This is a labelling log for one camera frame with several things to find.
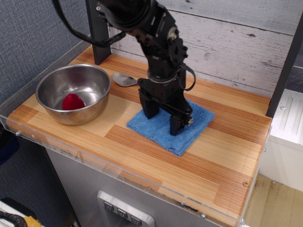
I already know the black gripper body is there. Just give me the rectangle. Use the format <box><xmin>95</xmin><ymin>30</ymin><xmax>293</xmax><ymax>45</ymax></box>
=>
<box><xmin>138</xmin><ymin>75</ymin><xmax>193</xmax><ymax>126</ymax></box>

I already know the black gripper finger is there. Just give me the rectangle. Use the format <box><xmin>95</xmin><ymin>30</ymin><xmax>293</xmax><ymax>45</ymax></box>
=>
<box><xmin>139</xmin><ymin>91</ymin><xmax>160</xmax><ymax>119</ymax></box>
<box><xmin>170</xmin><ymin>114</ymin><xmax>185</xmax><ymax>136</ymax></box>

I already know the blue handled metal spoon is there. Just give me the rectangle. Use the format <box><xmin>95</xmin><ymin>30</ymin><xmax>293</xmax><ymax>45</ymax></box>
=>
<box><xmin>112</xmin><ymin>72</ymin><xmax>138</xmax><ymax>87</ymax></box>

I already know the blue cloth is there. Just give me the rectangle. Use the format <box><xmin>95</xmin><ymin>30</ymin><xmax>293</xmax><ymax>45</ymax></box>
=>
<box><xmin>127</xmin><ymin>100</ymin><xmax>215</xmax><ymax>156</ymax></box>

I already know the white side cabinet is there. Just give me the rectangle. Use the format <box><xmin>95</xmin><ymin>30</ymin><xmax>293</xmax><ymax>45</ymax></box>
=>
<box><xmin>258</xmin><ymin>89</ymin><xmax>303</xmax><ymax>191</ymax></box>

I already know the stainless steel cabinet front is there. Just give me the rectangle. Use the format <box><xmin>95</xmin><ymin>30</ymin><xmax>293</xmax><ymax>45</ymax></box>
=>
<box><xmin>47</xmin><ymin>149</ymin><xmax>239</xmax><ymax>227</ymax></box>

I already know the stainless steel bowl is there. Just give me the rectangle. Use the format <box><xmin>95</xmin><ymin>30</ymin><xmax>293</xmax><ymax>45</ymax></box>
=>
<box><xmin>36</xmin><ymin>64</ymin><xmax>111</xmax><ymax>125</ymax></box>

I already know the clear acrylic table guard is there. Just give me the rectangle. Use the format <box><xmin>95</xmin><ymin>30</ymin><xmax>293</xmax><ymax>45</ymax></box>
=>
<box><xmin>0</xmin><ymin>35</ymin><xmax>272</xmax><ymax>227</ymax></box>

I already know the dark right frame post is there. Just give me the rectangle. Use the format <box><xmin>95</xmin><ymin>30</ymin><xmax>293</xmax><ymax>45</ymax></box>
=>
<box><xmin>266</xmin><ymin>15</ymin><xmax>303</xmax><ymax>118</ymax></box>

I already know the silver dispenser button panel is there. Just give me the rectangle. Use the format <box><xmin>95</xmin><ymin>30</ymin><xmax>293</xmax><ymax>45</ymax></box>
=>
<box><xmin>97</xmin><ymin>190</ymin><xmax>155</xmax><ymax>227</ymax></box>

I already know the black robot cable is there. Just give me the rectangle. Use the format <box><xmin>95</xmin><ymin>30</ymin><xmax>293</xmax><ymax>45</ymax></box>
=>
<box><xmin>52</xmin><ymin>0</ymin><xmax>126</xmax><ymax>48</ymax></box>

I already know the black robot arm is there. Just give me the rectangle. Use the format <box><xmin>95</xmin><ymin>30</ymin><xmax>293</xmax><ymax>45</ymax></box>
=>
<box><xmin>97</xmin><ymin>0</ymin><xmax>195</xmax><ymax>135</ymax></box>

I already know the dark left frame post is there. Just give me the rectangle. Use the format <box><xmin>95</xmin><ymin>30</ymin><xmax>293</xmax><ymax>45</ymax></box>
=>
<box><xmin>86</xmin><ymin>0</ymin><xmax>111</xmax><ymax>65</ymax></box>

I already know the dark frame post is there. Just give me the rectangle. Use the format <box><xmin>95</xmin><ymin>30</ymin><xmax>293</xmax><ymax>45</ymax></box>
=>
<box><xmin>86</xmin><ymin>0</ymin><xmax>111</xmax><ymax>65</ymax></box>
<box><xmin>266</xmin><ymin>15</ymin><xmax>303</xmax><ymax>118</ymax></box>

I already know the red plastic toy fruit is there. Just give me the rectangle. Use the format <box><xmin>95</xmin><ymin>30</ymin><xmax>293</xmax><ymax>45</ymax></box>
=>
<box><xmin>62</xmin><ymin>93</ymin><xmax>86</xmax><ymax>111</ymax></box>

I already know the yellow black object corner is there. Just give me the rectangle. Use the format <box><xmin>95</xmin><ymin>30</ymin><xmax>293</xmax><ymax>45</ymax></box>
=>
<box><xmin>0</xmin><ymin>211</ymin><xmax>43</xmax><ymax>227</ymax></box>

